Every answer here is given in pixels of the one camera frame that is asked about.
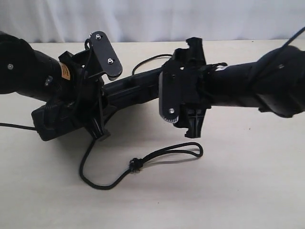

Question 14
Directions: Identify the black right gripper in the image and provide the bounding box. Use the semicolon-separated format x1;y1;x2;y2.
173;37;211;138

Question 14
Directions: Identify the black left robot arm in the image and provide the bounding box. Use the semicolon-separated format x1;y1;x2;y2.
0;31;122;141

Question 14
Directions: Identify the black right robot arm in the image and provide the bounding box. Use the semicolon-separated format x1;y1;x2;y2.
174;42;305;138

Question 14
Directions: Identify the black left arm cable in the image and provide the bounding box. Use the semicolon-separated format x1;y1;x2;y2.
0;38;105;131

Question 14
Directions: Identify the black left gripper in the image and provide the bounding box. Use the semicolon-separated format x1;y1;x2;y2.
58;51;111;141

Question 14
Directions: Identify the black plastic tool case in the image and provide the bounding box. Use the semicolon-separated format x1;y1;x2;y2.
31;68;161;141

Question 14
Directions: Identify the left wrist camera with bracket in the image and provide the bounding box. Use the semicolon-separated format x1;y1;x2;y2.
90;31;122;81

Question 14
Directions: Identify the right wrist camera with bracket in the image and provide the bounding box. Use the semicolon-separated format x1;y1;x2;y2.
159;67;182;124

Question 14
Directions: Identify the white backdrop curtain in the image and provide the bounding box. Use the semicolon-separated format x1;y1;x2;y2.
0;0;305;42

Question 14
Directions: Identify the black braided rope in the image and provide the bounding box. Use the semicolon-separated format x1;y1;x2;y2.
79;54;204;191

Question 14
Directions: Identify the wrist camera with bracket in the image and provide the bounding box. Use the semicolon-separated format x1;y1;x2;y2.
159;67;182;124
90;31;122;81

